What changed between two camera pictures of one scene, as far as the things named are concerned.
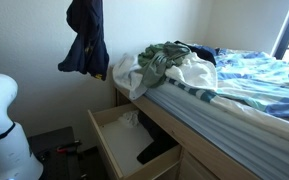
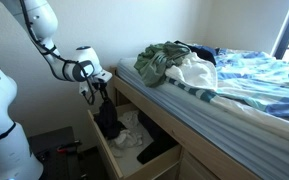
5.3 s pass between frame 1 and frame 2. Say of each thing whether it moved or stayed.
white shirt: moved
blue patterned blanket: stayed
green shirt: stayed
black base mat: stayed
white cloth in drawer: stayed
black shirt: moved
